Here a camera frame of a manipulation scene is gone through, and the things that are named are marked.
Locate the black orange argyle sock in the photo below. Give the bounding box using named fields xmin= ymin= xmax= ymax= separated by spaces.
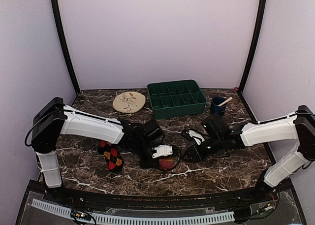
xmin=97 ymin=141 xmax=124 ymax=173

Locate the left black frame post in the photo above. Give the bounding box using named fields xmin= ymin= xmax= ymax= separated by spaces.
xmin=51 ymin=0 xmax=81 ymax=95

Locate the green compartment tray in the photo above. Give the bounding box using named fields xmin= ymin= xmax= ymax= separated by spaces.
xmin=147 ymin=80 xmax=207 ymax=119

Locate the beige floral plate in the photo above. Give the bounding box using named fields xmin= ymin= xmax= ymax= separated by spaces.
xmin=113 ymin=91 xmax=146 ymax=114

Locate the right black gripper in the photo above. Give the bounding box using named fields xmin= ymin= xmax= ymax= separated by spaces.
xmin=181 ymin=134 xmax=224 ymax=163

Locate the dark blue mug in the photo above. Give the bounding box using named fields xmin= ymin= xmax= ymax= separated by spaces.
xmin=210 ymin=96 xmax=227 ymax=117

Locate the maroon purple striped sock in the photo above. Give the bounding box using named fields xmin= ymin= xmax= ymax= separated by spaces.
xmin=159 ymin=157 xmax=174 ymax=170

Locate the right black frame post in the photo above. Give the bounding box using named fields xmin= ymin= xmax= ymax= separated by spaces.
xmin=238 ymin=0 xmax=267 ymax=95

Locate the white slotted cable duct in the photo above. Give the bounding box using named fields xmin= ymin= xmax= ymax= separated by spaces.
xmin=31 ymin=199 xmax=235 ymax=225

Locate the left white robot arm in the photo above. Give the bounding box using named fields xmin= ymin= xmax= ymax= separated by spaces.
xmin=24 ymin=97 xmax=173 ymax=203

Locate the small circuit board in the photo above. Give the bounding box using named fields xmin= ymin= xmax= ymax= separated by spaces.
xmin=70 ymin=209 xmax=92 ymax=222

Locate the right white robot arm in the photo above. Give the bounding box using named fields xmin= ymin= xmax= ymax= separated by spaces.
xmin=181 ymin=105 xmax=315 ymax=202

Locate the black frame post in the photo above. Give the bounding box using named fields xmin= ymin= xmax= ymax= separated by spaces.
xmin=51 ymin=0 xmax=81 ymax=95
xmin=238 ymin=0 xmax=267 ymax=95

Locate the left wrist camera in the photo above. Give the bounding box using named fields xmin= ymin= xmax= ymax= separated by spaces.
xmin=152 ymin=145 xmax=173 ymax=159

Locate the wooden stick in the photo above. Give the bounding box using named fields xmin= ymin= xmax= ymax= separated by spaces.
xmin=218 ymin=97 xmax=233 ymax=107

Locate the black front rail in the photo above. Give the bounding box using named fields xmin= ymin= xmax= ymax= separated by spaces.
xmin=27 ymin=180 xmax=293 ymax=213

